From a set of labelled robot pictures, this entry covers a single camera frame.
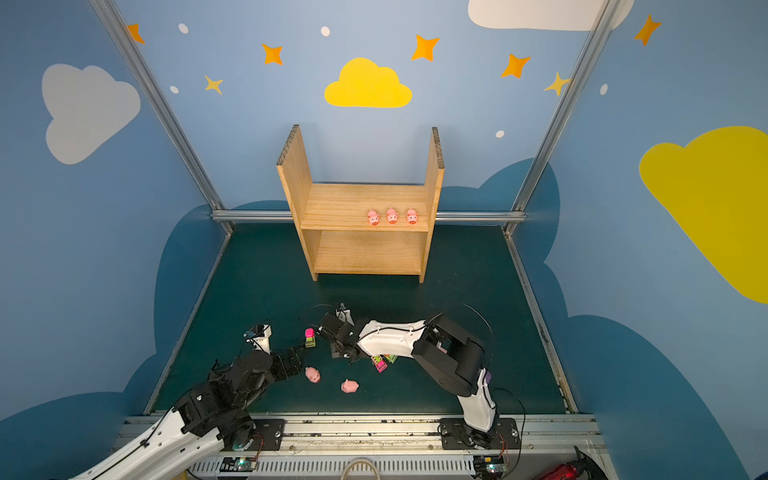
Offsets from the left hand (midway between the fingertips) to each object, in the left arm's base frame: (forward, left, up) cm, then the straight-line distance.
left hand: (298, 353), depth 79 cm
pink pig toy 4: (-6, -14, -7) cm, 17 cm away
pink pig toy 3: (+32, -19, +21) cm, 43 cm away
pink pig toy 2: (+32, -25, +21) cm, 46 cm away
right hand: (+8, -11, -8) cm, 15 cm away
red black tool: (-24, -70, -6) cm, 75 cm away
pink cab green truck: (+7, -1, -7) cm, 10 cm away
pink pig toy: (+32, -31, +21) cm, 49 cm away
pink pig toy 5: (-3, -3, -7) cm, 8 cm away
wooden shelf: (+30, -20, +18) cm, 40 cm away
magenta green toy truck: (0, -22, -6) cm, 23 cm away
